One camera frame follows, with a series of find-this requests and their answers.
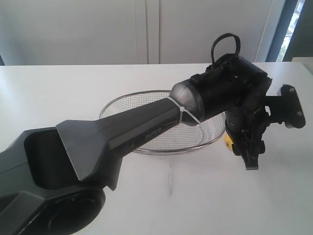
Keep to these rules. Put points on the white cabinet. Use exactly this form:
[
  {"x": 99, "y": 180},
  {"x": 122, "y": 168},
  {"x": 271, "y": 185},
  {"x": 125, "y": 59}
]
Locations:
[{"x": 88, "y": 32}]

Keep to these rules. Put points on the yellow lemon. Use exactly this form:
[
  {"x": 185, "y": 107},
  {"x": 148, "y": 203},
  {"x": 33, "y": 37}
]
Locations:
[{"x": 228, "y": 142}]

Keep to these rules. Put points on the oval wire mesh basket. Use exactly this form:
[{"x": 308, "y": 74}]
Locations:
[{"x": 178, "y": 140}]

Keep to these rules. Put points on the dark window frame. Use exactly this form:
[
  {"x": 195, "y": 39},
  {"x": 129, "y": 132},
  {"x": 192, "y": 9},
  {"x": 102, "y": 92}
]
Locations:
[{"x": 301, "y": 40}]

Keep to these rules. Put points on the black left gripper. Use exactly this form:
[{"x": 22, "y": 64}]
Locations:
[{"x": 245, "y": 125}]

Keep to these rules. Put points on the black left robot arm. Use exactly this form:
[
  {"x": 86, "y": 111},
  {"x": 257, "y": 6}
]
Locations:
[{"x": 52, "y": 179}]

